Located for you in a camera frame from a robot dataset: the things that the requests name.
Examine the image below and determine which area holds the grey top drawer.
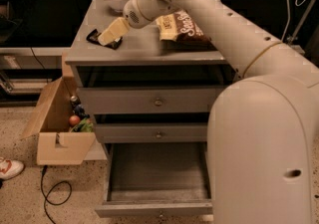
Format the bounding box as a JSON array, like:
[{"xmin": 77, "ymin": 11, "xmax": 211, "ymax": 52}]
[{"xmin": 78, "ymin": 87, "xmax": 223, "ymax": 114}]

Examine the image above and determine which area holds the open cardboard box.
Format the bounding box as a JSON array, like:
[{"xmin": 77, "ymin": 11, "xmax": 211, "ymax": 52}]
[{"xmin": 22, "ymin": 77, "xmax": 107, "ymax": 165}]

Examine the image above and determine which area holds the red apple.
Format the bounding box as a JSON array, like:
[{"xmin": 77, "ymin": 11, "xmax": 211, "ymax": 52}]
[{"xmin": 69, "ymin": 115, "xmax": 81, "ymax": 126}]

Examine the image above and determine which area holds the brown sea salt chip bag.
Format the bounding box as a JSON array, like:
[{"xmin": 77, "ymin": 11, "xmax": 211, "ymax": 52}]
[{"xmin": 156, "ymin": 10, "xmax": 212, "ymax": 49}]

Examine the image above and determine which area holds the grey middle drawer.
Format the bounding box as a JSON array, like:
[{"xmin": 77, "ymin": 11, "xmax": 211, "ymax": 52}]
[{"xmin": 95, "ymin": 122, "xmax": 207, "ymax": 143}]

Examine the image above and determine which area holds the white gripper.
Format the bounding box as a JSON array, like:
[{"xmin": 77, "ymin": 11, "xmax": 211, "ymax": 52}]
[{"xmin": 98, "ymin": 0, "xmax": 177, "ymax": 46}]

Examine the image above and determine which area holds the dark soda can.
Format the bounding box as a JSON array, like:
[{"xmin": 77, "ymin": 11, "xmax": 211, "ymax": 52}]
[{"xmin": 70, "ymin": 96, "xmax": 81, "ymax": 107}]

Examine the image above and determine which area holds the white hanging cable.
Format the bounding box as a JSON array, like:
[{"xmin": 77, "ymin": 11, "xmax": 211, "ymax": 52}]
[{"xmin": 280, "ymin": 0, "xmax": 313, "ymax": 43}]

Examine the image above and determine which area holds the grey open bottom drawer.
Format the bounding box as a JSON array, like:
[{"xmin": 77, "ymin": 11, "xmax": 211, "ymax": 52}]
[{"xmin": 96, "ymin": 142, "xmax": 212, "ymax": 218}]

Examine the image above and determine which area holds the white and orange sneaker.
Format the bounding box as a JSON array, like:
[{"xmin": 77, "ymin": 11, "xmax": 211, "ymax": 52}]
[{"xmin": 0, "ymin": 157, "xmax": 25, "ymax": 180}]

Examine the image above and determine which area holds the grey wooden drawer cabinet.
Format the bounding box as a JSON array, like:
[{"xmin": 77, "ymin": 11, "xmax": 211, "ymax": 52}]
[{"xmin": 66, "ymin": 0, "xmax": 233, "ymax": 129}]

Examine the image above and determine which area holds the green snack bag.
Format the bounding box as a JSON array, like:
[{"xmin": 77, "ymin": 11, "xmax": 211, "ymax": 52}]
[{"xmin": 71, "ymin": 118, "xmax": 94, "ymax": 132}]

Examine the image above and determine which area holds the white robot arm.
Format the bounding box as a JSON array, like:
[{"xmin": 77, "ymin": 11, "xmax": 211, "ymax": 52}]
[{"xmin": 98, "ymin": 0, "xmax": 319, "ymax": 224}]

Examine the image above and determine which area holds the black floor cable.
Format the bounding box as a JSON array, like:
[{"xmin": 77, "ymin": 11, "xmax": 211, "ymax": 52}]
[{"xmin": 40, "ymin": 165, "xmax": 73, "ymax": 224}]

